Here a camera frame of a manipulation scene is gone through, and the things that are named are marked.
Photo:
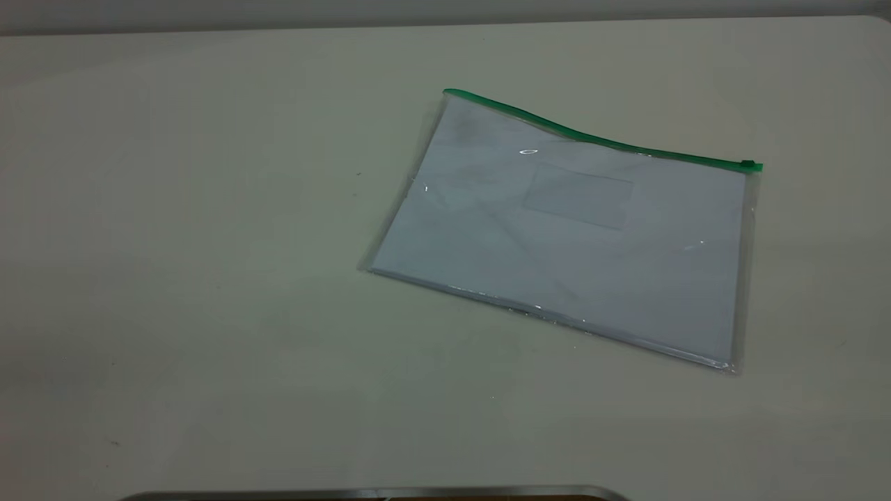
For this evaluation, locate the clear plastic zipper bag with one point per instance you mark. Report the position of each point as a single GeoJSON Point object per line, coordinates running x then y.
{"type": "Point", "coordinates": [557, 129]}

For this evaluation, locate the grey metal base edge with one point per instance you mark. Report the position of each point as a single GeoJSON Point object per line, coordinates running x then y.
{"type": "Point", "coordinates": [376, 494]}

